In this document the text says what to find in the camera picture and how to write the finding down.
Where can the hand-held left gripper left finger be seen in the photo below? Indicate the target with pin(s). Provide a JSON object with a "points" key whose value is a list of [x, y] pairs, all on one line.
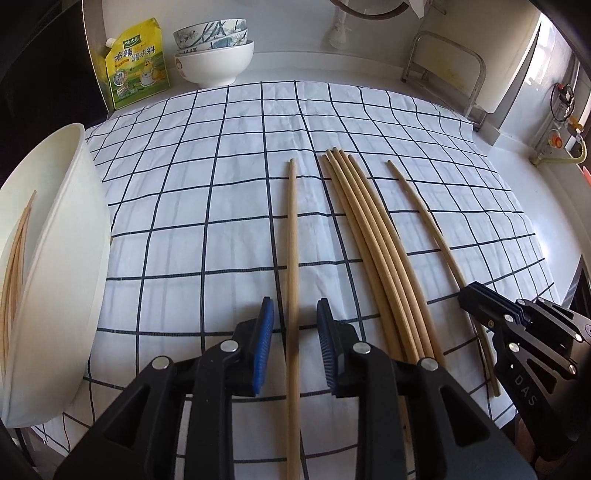
{"points": [[263, 341]]}

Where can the red plastic object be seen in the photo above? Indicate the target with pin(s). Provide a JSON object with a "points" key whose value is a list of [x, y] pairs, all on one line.
{"points": [[587, 175]]}

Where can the metal board rack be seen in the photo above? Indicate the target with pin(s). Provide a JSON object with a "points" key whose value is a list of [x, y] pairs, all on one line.
{"points": [[482, 76]]}

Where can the red round valve knob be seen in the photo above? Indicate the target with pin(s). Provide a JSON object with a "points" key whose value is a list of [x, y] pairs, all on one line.
{"points": [[554, 139]]}

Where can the bundle of wooden chopsticks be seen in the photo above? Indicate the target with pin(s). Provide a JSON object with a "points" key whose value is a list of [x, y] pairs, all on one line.
{"points": [[369, 230]]}

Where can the white checked cloth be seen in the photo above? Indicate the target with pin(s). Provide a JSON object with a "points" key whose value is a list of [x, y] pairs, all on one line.
{"points": [[207, 207]]}

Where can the blue patterned bowl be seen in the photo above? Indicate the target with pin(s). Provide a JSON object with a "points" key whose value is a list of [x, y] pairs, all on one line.
{"points": [[207, 30], [221, 42]]}

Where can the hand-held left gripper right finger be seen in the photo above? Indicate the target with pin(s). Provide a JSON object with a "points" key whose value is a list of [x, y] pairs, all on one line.
{"points": [[325, 341]]}

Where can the plain white bowl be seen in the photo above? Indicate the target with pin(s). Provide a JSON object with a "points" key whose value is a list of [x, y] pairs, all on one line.
{"points": [[217, 64]]}

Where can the long wooden chopstick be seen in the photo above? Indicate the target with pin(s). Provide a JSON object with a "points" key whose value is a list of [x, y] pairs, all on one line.
{"points": [[28, 210], [18, 249], [429, 218], [10, 286], [292, 254]]}

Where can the cream cutting board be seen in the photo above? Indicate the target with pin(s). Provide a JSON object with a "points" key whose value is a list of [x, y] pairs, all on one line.
{"points": [[503, 55]]}

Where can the round brown-rimmed lid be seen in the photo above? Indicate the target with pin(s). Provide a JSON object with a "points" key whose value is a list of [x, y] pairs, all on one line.
{"points": [[369, 15]]}

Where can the large white basin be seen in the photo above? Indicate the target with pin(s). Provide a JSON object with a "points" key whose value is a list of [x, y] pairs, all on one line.
{"points": [[69, 277]]}

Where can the white hanging rag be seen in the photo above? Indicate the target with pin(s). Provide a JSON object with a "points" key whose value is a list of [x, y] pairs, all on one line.
{"points": [[418, 7]]}

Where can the black range hood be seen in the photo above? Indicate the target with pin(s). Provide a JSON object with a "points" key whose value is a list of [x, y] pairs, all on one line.
{"points": [[37, 55]]}

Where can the yellow seasoning pouch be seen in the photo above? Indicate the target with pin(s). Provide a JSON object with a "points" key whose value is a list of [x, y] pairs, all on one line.
{"points": [[134, 69]]}

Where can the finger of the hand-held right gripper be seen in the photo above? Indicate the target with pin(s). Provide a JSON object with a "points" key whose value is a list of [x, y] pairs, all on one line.
{"points": [[475, 293], [496, 327]]}

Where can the person's right hand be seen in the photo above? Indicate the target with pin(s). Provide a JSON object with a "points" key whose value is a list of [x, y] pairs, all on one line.
{"points": [[526, 438]]}

